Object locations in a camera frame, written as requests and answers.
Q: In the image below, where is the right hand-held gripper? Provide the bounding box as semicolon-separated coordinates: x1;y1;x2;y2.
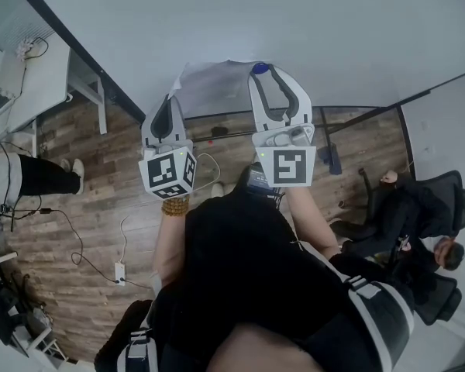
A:
247;63;318;189

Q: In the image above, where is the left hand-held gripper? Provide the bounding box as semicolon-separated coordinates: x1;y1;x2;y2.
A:
138;93;198;202

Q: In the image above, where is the white paper sheet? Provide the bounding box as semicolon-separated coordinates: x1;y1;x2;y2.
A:
168;58;276;119

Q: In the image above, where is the person's left forearm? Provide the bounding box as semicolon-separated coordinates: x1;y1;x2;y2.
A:
153;196;191;283

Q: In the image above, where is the person's right forearm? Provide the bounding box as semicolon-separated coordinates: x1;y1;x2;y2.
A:
284;186;341;258

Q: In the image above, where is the black waist device with screen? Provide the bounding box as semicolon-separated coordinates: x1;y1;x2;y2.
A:
247;162;284;202

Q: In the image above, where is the white desk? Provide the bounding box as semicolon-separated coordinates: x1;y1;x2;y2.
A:
0;36;109;159

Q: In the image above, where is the small white flower decoration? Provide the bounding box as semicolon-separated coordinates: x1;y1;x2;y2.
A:
15;38;35;60

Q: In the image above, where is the person's black top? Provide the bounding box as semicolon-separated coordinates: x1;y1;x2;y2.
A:
94;180;416;372

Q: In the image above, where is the window with white blinds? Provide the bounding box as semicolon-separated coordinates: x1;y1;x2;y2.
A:
0;0;56;54

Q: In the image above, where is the wooden bead bracelet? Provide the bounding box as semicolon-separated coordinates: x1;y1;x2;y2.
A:
161;195;191;219

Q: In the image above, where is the black power cable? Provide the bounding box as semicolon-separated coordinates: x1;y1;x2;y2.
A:
7;206;122;287

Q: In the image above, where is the black white shoulder strap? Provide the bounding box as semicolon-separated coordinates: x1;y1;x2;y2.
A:
115;325;160;372
343;273;415;372

